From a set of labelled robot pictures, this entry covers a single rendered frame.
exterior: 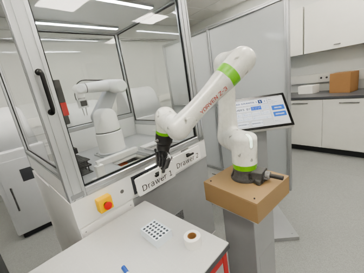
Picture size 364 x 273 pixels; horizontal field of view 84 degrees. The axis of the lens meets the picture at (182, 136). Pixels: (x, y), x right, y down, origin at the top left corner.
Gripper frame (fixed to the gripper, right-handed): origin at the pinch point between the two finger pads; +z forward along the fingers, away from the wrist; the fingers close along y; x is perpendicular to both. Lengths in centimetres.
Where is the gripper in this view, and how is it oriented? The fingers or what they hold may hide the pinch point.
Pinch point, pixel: (161, 171)
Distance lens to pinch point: 121.0
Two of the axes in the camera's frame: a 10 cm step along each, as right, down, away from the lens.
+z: -1.0, 8.7, 4.8
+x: 6.8, -2.9, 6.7
